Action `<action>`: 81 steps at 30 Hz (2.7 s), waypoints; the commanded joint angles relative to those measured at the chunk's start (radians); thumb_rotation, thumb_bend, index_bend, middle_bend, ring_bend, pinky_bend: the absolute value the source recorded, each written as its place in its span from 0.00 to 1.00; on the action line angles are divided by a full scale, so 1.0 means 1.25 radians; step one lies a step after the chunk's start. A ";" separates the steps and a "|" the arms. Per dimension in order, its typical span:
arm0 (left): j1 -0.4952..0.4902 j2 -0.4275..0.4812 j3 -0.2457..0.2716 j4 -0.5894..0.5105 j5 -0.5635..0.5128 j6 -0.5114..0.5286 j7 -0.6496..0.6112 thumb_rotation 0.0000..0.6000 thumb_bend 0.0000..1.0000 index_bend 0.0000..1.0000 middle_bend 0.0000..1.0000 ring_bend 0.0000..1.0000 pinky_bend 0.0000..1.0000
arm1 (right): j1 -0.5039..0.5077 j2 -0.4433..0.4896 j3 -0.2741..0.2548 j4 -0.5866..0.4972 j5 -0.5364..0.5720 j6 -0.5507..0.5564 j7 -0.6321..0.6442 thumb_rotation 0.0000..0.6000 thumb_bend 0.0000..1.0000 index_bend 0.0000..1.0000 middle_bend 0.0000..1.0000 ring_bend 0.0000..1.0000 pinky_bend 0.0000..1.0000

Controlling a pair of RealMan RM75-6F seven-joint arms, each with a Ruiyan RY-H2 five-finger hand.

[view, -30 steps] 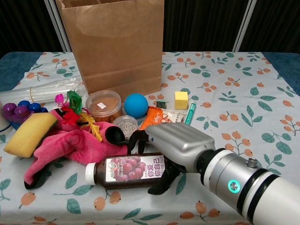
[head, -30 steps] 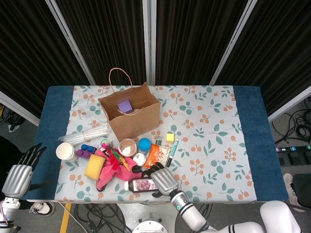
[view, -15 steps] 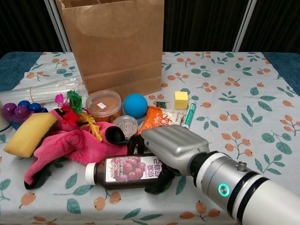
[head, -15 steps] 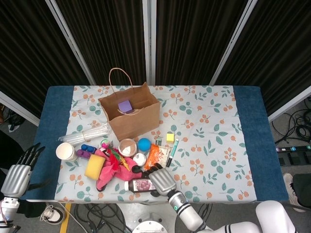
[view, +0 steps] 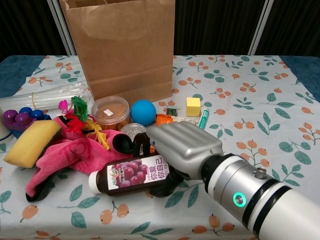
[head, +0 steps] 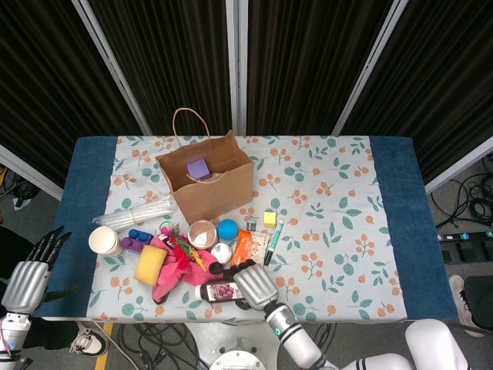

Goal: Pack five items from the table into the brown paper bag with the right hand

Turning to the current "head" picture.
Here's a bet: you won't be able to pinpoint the pink cloth with black trim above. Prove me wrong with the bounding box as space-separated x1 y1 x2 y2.
149 234 228 305

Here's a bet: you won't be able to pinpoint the black trouser leg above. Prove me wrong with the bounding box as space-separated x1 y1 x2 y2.
22 319 80 350

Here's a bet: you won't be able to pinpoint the clear round tub brown contents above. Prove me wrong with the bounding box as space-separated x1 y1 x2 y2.
187 219 219 250

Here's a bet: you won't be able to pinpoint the yellow floor tape strip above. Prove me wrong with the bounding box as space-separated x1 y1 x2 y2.
94 322 115 370

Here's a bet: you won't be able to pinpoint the black floor cable bundle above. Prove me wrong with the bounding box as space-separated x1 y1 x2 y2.
302 322 338 363
115 322 211 370
430 153 493 229
0 165 38 207

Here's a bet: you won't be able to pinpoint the bundle of clear straws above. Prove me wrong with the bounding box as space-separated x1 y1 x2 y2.
92 194 176 232

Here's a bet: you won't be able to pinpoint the white metal frame pole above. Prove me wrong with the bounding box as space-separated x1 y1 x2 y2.
424 136 493 195
331 0 409 136
72 0 152 136
226 0 248 136
0 144 65 200

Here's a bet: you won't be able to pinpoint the purple foam cube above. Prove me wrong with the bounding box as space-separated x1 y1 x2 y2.
186 160 212 182

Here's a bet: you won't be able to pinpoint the purple juice bottle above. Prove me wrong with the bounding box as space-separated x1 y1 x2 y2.
194 280 246 304

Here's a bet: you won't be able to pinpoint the floral print tablecloth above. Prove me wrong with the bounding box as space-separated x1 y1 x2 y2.
86 134 408 323

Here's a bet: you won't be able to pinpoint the black power strip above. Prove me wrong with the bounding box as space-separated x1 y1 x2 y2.
437 230 493 243

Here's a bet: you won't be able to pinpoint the blue toy building block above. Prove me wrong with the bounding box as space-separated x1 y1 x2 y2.
128 228 154 244

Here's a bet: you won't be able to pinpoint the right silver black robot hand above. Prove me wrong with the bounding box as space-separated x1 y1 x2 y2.
207 258 280 312

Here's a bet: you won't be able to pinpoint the purple toy building block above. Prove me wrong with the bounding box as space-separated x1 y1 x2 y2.
121 236 146 254

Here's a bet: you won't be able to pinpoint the white black sneaker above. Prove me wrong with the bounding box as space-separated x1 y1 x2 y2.
70 327 109 358
448 274 481 336

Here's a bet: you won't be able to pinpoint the yellow sponge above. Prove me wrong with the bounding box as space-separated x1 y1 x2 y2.
133 245 169 286

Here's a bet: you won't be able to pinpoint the small white jar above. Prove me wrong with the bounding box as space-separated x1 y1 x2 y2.
210 242 233 265

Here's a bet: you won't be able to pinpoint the orange white seasoning packet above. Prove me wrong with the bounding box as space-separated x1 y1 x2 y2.
230 229 273 267

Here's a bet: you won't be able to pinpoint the green black marker pen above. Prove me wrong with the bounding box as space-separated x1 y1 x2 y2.
263 219 285 267

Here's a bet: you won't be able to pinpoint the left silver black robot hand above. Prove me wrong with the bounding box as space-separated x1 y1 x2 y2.
2 226 82 313

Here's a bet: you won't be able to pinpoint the blue table cover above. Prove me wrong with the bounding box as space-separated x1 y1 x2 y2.
30 135 459 321

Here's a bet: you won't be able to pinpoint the brown paper bag with handles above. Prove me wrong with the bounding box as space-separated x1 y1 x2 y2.
155 107 256 225

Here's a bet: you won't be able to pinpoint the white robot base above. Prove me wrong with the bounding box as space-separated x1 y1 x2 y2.
184 321 293 370

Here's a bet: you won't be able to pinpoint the blue ball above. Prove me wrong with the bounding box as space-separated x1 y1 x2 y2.
217 218 240 242

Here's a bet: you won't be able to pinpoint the black pleated curtain panel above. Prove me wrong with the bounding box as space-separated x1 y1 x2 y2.
87 0 233 136
0 0 143 190
246 0 394 136
340 0 493 185

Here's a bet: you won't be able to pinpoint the colourful feather toy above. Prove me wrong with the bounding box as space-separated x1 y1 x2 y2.
169 233 207 273

